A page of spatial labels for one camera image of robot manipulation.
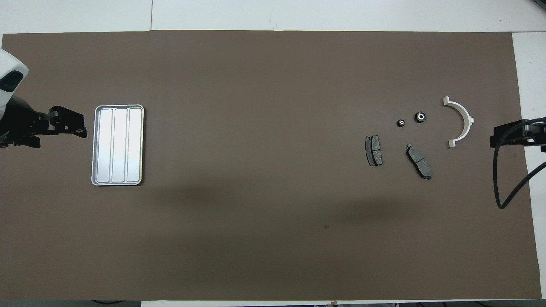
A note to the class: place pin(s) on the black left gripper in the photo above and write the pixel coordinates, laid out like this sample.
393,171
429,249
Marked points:
19,128

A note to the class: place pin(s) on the long grey brake pad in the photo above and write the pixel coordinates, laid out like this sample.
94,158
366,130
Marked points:
419,161

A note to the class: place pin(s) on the white semicircular plastic bracket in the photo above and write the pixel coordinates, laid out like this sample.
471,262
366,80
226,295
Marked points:
466,116

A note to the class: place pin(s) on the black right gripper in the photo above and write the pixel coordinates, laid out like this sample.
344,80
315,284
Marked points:
536,134

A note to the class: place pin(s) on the large brown table mat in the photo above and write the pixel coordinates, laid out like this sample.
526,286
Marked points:
320,64

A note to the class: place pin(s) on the silver metal compartment tray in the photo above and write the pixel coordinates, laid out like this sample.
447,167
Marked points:
119,145

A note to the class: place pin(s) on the short grey brake pad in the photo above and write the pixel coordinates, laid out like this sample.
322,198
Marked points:
374,150

